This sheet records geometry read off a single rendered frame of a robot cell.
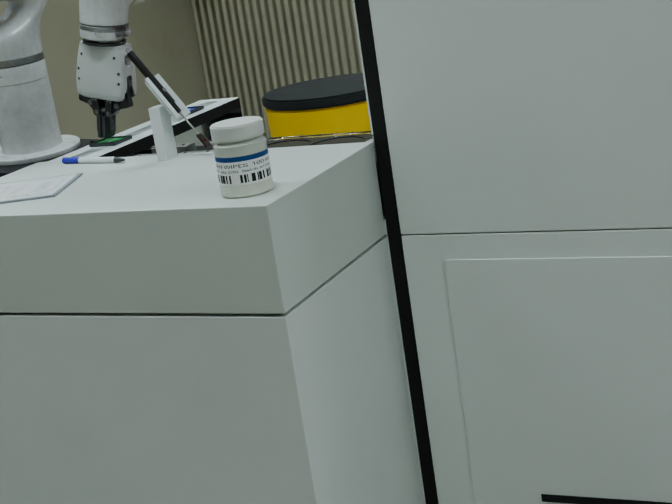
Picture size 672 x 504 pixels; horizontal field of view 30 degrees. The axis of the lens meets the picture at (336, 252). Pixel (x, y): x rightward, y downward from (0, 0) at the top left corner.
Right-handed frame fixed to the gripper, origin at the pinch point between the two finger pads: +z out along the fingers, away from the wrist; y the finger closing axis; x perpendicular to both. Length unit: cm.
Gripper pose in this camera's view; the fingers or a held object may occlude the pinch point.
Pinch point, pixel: (106, 125)
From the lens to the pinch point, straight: 229.1
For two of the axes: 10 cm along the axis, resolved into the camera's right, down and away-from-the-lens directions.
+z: -0.4, 9.4, 3.5
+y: -9.1, -1.8, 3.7
